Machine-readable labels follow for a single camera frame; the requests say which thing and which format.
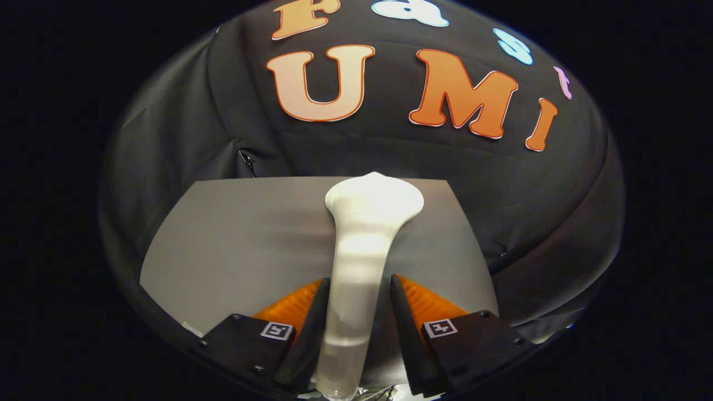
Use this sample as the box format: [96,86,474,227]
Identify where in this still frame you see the grey drawer cabinet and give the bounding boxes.
[139,177,499,385]

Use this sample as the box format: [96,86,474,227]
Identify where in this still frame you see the white garment steamer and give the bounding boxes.
[315,172,425,399]

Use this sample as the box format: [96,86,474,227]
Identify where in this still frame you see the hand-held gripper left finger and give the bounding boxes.
[198,277,331,393]

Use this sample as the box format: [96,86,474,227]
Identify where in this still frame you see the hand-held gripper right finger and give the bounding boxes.
[389,273,535,396]

